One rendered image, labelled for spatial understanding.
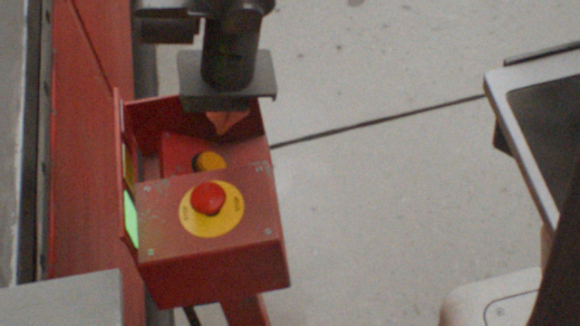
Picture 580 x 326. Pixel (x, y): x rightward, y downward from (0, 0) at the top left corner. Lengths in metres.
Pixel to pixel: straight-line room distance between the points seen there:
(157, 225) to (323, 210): 0.92
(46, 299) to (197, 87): 0.31
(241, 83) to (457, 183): 1.04
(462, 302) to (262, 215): 0.58
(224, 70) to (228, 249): 0.19
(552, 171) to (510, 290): 0.81
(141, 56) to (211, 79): 1.23
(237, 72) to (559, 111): 0.34
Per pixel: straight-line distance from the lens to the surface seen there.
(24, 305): 0.73
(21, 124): 1.00
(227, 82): 0.93
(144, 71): 2.12
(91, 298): 0.71
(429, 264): 1.82
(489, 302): 1.48
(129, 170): 1.00
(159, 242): 0.98
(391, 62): 2.11
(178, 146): 1.10
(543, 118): 0.72
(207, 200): 0.96
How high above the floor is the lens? 1.61
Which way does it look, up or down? 55 degrees down
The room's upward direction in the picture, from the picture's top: 11 degrees counter-clockwise
